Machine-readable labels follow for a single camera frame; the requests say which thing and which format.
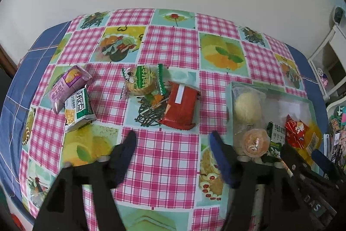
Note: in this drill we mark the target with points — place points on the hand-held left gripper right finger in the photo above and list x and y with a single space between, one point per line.
221 160

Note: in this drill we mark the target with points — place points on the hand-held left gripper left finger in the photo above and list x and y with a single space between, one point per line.
124 155

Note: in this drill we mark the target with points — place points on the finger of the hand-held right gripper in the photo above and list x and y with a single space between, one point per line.
324 163
294 160

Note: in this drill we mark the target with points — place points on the yellow cellophane snack packet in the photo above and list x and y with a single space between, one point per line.
313 139

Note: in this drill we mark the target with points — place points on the small dark green snack packet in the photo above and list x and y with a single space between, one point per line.
275 139

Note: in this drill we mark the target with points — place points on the red gold-print snack packet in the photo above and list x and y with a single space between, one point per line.
296 131

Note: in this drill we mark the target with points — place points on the orange jelly cup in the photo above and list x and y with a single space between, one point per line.
254 143

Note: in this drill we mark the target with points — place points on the shallow green cardboard box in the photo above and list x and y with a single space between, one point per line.
286 109

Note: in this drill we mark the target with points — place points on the round yellow cake clear packet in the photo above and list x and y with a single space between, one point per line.
247 106

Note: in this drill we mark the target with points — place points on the green white corn snack packet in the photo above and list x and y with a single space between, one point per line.
78 109

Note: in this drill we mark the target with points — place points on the dark red snack packet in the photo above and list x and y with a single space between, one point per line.
179 106

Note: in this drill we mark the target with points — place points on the green round biscuit packet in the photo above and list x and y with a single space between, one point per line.
142 81

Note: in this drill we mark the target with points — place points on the purple swiss roll packet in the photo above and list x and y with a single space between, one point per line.
67 85

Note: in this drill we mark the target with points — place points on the teal pouch with pink print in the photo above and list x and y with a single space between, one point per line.
339 113

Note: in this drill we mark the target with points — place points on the small pink trinket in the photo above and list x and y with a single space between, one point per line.
323 81

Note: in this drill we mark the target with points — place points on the white shelf unit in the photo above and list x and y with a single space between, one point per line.
332 41

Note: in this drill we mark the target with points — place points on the pink checked fruit-print tablecloth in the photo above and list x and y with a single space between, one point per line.
173 39

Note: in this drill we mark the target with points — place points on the teal patterned cloth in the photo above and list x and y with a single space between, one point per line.
338 14

